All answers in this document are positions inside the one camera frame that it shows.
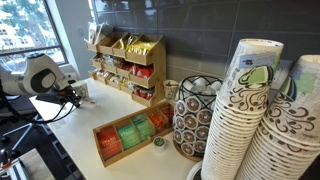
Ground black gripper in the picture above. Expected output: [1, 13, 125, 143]
[34, 84, 83, 108]

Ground tall paper cup stack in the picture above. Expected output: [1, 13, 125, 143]
[199, 38, 285, 180]
[234, 54, 320, 180]

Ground sleeved paper cup stack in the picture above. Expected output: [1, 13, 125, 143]
[268, 59, 298, 104]

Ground white creamer cups pile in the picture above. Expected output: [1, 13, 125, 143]
[94, 69, 111, 79]

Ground yellow white packets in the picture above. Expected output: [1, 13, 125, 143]
[120, 78, 135, 90]

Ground white snack bags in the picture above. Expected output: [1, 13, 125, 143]
[101, 54, 122, 67]

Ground red brown packets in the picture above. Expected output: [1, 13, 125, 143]
[118, 60, 134, 72]

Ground black office chair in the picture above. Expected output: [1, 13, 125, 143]
[0, 94, 51, 156]

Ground red condiment packets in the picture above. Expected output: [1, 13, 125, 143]
[129, 64, 155, 80]
[132, 86, 155, 101]

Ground wrapped stirrers and straws bunch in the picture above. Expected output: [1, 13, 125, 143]
[84, 21, 114, 46]

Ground light green tea packets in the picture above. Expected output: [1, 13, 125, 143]
[130, 113, 156, 142]

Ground yellow printed packets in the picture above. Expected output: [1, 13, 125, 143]
[118, 33, 138, 51]

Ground wooden tea box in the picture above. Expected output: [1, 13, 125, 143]
[92, 100, 175, 168]

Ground bright yellow sweetener packets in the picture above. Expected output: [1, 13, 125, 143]
[127, 39, 158, 56]

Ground small orange tea packets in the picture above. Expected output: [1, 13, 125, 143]
[148, 112, 169, 132]

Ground wooden condiment organizer shelf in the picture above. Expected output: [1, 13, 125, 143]
[84, 31, 167, 108]

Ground red tea packets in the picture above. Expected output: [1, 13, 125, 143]
[160, 104, 175, 122]

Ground green lid coffee pod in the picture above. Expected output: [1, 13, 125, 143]
[152, 136, 168, 153]

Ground metal stand with black knobs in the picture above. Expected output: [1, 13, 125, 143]
[0, 134, 29, 180]

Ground white round tray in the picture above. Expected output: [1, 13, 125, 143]
[185, 159, 204, 180]

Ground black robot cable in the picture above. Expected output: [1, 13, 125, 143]
[0, 79, 76, 125]

